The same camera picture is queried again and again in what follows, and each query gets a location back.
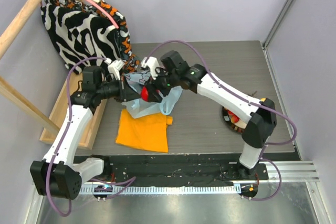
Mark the fake lychee bunch red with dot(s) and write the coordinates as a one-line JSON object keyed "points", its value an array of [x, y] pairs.
{"points": [[233, 117]]}

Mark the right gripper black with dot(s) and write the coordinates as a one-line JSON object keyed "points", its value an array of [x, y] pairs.
{"points": [[156, 87]]}

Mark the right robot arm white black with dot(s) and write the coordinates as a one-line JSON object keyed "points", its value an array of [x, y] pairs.
{"points": [[171, 70]]}

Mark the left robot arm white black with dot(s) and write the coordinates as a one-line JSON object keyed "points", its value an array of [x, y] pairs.
{"points": [[71, 124]]}

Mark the fake red apple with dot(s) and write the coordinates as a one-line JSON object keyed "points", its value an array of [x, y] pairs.
{"points": [[144, 94]]}

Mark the aluminium rail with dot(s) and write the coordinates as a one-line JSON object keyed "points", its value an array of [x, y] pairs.
{"points": [[278, 172]]}

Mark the round plate with dark rim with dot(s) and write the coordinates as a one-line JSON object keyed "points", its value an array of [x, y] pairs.
{"points": [[239, 127]]}

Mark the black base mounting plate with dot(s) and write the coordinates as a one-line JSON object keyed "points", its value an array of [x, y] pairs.
{"points": [[177, 170]]}

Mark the light blue printed plastic bag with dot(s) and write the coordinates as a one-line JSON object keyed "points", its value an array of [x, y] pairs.
{"points": [[149, 103]]}

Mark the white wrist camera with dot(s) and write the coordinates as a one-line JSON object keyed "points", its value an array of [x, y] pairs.
{"points": [[150, 64], [114, 68]]}

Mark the wooden rack frame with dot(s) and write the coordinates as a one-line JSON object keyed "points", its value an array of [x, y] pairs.
{"points": [[32, 66]]}

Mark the orange folded cloth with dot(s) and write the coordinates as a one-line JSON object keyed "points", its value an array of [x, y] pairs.
{"points": [[148, 133]]}

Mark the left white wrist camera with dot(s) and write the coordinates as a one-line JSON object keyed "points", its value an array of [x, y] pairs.
{"points": [[114, 68]]}

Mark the zebra pattern fabric bag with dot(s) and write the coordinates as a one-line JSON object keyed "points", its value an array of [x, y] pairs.
{"points": [[84, 35]]}

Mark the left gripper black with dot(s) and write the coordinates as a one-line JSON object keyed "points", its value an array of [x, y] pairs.
{"points": [[125, 92]]}

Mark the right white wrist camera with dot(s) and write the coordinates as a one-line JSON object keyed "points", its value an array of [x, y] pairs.
{"points": [[150, 64]]}

